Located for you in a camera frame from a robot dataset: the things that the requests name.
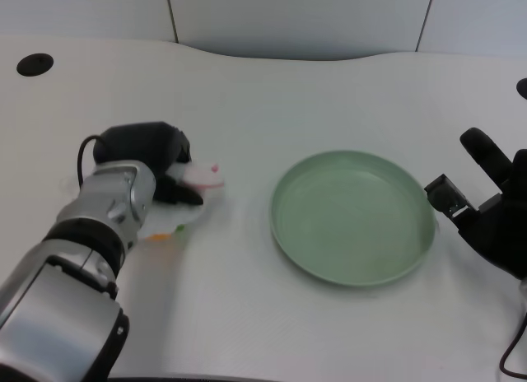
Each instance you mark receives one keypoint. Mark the white rabbit plush doll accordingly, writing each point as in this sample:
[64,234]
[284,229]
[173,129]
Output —
[203,176]

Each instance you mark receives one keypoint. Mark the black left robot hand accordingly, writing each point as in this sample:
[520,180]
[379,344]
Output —
[140,143]

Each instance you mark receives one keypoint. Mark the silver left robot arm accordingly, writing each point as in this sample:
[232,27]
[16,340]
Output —
[62,283]

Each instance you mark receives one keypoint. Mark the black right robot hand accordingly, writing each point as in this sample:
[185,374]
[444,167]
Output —
[502,234]

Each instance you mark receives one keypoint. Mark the green round plate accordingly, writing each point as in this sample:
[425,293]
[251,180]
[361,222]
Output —
[350,221]

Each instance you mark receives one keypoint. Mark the grey partition panel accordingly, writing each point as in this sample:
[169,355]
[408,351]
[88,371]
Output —
[82,11]
[477,15]
[296,20]

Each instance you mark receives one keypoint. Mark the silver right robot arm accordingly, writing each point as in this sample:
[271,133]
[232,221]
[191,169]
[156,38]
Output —
[523,289]

